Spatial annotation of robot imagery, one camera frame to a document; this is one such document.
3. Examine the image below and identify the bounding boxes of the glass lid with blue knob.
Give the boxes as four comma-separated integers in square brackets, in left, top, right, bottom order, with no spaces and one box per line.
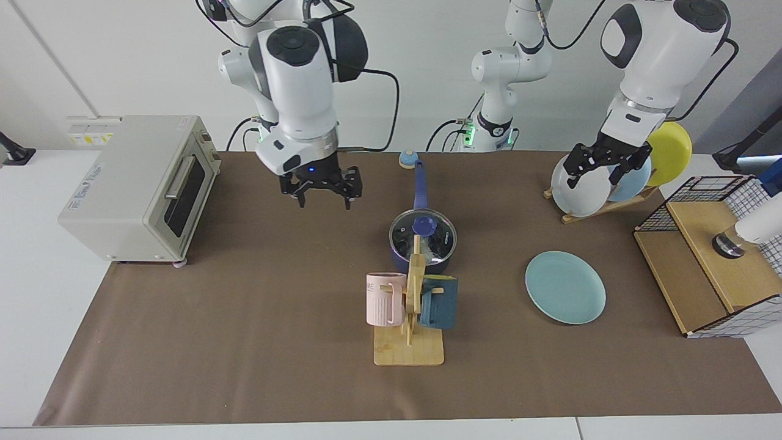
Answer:
[391,209,457,260]

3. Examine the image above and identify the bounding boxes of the pale green plate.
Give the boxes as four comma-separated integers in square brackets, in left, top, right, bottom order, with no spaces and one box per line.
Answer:
[525,251,607,325]

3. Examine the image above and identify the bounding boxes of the dark blue mug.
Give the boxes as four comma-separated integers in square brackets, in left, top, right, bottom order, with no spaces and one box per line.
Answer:
[419,276,458,331]

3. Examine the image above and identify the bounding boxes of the light blue plate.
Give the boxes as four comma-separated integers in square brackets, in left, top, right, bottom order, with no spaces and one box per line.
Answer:
[608,156,652,202]

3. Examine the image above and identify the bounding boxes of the black base cable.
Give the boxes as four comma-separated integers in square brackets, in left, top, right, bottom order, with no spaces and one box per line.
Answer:
[226,117,260,152]
[426,92,483,152]

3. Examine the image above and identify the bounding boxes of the white cylindrical device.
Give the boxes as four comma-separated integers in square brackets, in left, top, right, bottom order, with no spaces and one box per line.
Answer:
[712,208,782,259]

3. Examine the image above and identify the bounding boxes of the brown table cloth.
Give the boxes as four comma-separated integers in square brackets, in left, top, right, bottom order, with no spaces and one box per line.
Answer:
[34,152,782,427]

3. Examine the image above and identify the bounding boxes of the wooden cup stand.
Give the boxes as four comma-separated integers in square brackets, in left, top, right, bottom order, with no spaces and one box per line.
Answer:
[374,235,445,366]

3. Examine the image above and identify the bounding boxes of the pink ribbed mug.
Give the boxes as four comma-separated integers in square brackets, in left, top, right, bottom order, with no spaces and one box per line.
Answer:
[366,273,407,328]

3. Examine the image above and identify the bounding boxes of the yellow plate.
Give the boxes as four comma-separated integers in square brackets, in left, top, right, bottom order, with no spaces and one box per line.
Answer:
[646,122,693,187]

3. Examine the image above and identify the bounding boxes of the black pot with blue handle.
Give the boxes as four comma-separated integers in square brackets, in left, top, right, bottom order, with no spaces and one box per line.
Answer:
[389,160,458,274]

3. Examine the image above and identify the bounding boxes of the pale toaster oven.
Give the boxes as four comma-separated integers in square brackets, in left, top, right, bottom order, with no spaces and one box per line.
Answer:
[58,115,221,268]

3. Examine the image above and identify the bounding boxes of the white box with yellow labels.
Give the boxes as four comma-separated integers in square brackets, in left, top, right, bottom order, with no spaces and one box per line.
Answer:
[66,116,117,147]

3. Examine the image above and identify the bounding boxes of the blue device part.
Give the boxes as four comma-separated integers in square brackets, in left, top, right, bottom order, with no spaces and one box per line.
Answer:
[761,158,782,196]

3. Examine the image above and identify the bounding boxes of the white plate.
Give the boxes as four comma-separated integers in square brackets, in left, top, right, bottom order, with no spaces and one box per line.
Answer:
[551,153,613,218]

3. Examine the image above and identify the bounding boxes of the wooden plate rack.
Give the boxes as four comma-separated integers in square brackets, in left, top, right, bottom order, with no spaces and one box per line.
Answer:
[544,186,660,224]

